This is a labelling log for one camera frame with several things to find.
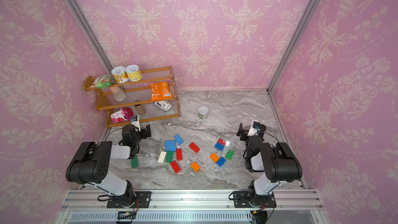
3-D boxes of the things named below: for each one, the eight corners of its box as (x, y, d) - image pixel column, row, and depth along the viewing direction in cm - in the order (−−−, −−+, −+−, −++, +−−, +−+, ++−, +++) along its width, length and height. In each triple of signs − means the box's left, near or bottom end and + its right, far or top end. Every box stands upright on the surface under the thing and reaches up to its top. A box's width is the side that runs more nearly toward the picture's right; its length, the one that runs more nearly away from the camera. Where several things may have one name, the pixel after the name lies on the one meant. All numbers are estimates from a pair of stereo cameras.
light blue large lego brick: (163, 151, 92) (163, 149, 90) (165, 141, 96) (164, 140, 94) (176, 151, 92) (175, 149, 90) (177, 141, 96) (176, 140, 94)
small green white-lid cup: (198, 120, 106) (198, 114, 101) (198, 111, 111) (198, 106, 106) (207, 120, 106) (208, 114, 101) (207, 111, 111) (207, 106, 106)
